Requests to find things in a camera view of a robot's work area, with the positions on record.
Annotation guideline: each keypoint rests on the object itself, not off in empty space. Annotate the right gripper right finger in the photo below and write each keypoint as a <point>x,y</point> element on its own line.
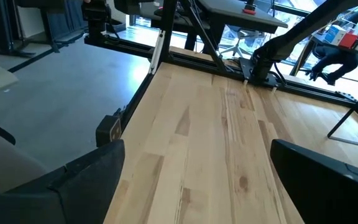
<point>328,193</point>

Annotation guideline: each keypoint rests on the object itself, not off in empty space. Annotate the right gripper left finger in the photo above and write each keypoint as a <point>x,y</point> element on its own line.
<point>73,193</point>

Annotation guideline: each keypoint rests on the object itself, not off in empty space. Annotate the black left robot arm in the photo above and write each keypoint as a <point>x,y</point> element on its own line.
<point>306,28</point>

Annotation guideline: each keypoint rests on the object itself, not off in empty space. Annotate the person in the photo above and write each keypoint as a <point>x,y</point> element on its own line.
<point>337,60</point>

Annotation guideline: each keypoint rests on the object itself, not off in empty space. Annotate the red box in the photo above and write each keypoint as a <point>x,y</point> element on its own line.
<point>349,40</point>

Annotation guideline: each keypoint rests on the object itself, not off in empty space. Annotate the blue and white box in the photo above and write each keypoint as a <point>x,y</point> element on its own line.
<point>335,33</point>

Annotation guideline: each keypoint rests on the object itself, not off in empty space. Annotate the black stand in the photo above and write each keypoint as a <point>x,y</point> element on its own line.
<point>47,28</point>

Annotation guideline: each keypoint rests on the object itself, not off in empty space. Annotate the grey office chair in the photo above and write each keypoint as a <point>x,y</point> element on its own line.
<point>237,49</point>

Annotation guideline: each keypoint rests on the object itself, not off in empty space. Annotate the red object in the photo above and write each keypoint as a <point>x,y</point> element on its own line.
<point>250,12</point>

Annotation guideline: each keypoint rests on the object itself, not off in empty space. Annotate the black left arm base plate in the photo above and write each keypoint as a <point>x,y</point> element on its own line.
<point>247,70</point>

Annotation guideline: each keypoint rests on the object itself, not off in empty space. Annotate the silver frame bracket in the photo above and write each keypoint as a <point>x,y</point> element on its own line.
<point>155,53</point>

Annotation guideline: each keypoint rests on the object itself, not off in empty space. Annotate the black aluminium table frame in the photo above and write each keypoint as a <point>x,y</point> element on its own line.
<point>197,60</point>

